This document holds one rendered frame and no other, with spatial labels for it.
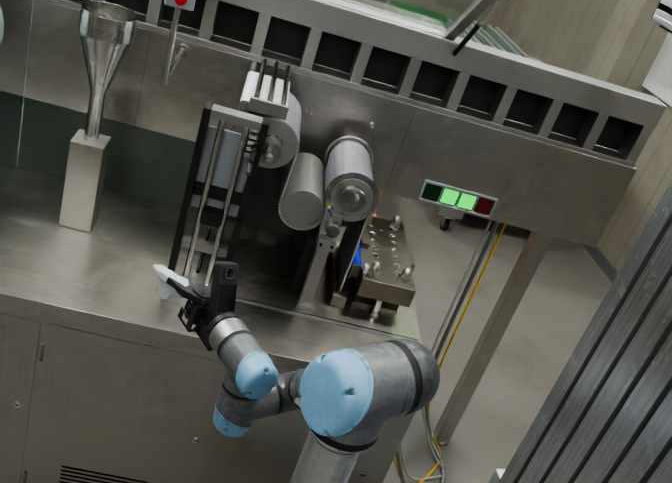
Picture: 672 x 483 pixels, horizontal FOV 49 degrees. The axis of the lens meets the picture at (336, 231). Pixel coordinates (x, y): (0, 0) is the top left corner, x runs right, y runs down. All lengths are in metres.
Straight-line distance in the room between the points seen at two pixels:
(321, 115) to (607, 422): 1.49
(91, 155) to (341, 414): 1.28
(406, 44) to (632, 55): 3.38
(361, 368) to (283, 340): 0.94
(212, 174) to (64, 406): 0.77
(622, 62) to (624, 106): 3.01
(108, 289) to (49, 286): 0.14
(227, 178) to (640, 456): 1.26
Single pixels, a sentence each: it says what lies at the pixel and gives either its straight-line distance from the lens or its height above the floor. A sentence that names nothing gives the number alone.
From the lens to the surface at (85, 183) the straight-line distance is 2.18.
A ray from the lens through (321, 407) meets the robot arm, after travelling 1.09.
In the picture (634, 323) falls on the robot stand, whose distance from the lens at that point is 0.99.
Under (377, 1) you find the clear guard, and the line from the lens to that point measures 2.16.
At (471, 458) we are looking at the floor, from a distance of 3.33.
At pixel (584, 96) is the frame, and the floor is 1.61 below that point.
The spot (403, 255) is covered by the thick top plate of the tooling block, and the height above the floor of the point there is 1.03.
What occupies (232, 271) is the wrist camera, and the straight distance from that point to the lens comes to 1.45.
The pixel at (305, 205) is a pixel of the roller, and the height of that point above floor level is 1.19.
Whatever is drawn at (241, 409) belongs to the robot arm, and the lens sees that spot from 1.42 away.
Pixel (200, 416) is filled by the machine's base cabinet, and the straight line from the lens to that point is 2.15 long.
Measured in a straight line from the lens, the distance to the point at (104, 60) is 2.02.
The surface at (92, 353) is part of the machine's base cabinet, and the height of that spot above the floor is 0.75.
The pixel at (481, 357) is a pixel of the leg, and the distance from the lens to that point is 3.02.
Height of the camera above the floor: 2.11
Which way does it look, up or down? 28 degrees down
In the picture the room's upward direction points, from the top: 19 degrees clockwise
